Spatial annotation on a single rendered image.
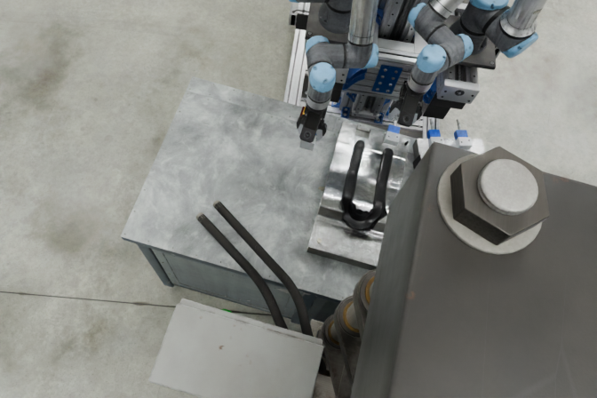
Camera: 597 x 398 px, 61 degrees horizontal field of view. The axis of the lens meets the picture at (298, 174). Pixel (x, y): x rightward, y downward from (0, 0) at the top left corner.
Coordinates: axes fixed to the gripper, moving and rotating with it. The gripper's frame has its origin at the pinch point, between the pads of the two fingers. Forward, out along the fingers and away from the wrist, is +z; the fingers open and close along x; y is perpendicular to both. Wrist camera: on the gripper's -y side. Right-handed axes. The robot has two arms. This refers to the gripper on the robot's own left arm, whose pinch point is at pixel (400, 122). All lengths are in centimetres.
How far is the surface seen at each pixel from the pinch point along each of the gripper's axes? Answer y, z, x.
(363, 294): -76, -53, 8
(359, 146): -6.3, 12.4, 10.8
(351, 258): -48, 15, 4
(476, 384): -93, -100, 4
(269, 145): -11.6, 20.9, 43.2
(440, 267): -84, -100, 9
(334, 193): -29.6, 7.6, 15.5
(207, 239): -53, 21, 53
